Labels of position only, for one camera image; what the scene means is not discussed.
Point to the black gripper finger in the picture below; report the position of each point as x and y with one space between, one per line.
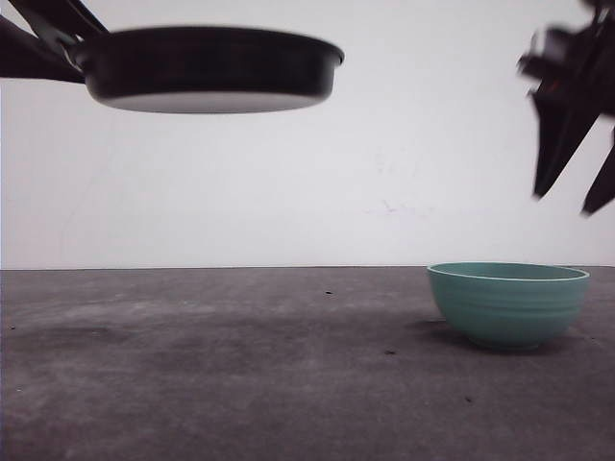
24 56
59 17

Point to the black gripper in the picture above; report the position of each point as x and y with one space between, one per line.
575 74

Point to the black frying pan green handle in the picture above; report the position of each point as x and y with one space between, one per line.
206 70

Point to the teal ceramic bowl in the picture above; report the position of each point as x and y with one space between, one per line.
507 305

